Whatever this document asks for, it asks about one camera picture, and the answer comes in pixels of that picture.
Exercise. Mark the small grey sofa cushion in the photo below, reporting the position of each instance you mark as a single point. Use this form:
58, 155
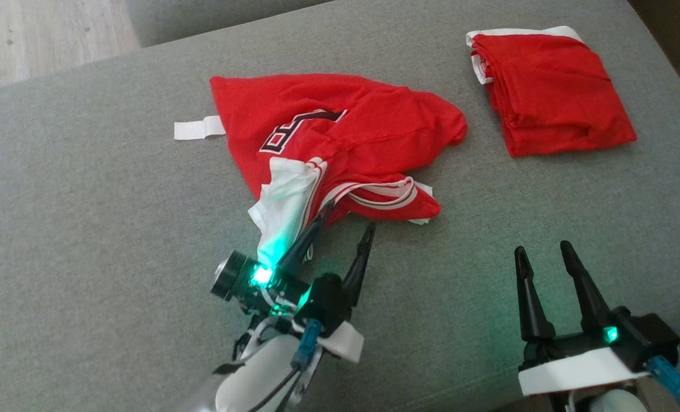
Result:
202, 17

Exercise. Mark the red mesh jersey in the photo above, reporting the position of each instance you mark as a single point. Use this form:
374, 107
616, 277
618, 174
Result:
552, 91

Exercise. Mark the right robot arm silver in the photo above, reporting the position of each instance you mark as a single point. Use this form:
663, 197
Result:
615, 403

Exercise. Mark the red basketball jersey white sleeves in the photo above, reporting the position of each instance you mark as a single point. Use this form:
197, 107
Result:
346, 126

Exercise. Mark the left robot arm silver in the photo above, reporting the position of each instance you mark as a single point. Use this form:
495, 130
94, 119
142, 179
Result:
248, 377

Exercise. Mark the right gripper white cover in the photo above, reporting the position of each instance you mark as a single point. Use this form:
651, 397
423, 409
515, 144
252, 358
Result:
574, 372

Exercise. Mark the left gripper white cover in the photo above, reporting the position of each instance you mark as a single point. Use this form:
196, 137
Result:
260, 286

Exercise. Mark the large grey sofa seat cushion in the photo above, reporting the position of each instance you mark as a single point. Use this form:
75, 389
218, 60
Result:
88, 229

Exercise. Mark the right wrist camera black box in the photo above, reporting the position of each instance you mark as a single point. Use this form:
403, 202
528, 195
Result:
646, 337

